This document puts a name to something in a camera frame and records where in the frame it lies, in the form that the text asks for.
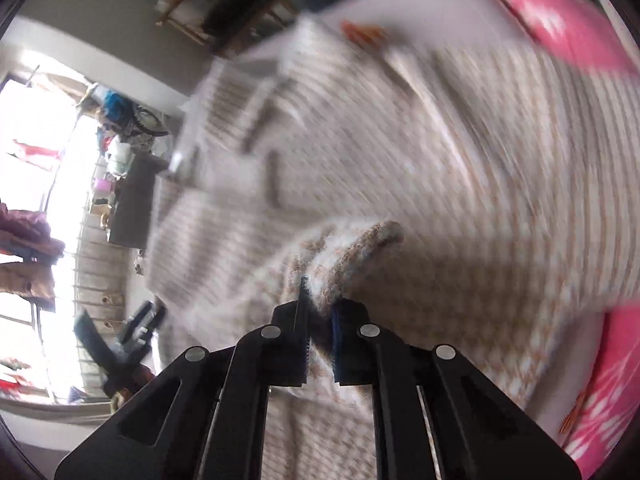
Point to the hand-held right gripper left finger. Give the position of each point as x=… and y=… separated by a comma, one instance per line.
x=301, y=360

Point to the dark cabinet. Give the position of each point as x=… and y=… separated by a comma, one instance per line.
x=132, y=200

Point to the pink floral blanket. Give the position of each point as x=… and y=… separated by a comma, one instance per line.
x=550, y=15

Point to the beige houndstooth coat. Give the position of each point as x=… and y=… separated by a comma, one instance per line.
x=400, y=160

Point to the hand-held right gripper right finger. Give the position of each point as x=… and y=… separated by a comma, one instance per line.
x=338, y=345

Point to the brown hanging garment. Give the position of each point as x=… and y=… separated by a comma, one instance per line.
x=25, y=282

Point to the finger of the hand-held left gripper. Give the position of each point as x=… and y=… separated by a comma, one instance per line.
x=97, y=342
x=145, y=327

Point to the dark red hanging garment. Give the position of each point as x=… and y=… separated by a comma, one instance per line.
x=27, y=232

